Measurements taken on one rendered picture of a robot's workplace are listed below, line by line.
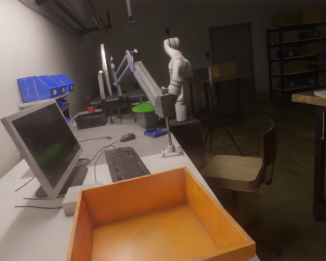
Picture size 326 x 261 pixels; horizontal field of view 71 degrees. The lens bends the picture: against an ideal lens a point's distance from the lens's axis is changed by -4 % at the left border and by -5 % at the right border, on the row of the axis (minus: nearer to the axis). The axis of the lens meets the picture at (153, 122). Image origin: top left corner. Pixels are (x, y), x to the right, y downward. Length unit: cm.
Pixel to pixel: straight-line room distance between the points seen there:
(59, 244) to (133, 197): 23
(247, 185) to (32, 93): 150
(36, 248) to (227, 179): 111
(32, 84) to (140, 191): 128
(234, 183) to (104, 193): 97
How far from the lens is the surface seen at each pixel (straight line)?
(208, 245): 61
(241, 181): 150
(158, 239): 64
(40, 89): 179
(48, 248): 74
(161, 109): 108
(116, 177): 94
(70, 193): 87
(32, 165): 83
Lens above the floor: 132
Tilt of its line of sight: 13 degrees down
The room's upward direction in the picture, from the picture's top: 9 degrees counter-clockwise
